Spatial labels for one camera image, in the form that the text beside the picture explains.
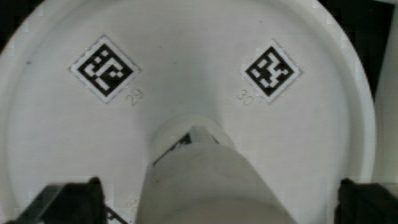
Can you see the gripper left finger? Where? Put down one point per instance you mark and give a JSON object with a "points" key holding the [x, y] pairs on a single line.
{"points": [[68, 204]]}

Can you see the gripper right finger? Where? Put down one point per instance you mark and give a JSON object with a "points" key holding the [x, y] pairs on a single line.
{"points": [[367, 204]]}

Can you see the white table leg cylinder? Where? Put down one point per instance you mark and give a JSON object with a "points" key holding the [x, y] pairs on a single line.
{"points": [[204, 186]]}

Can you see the white round table top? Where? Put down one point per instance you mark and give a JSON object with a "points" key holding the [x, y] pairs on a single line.
{"points": [[127, 68]]}

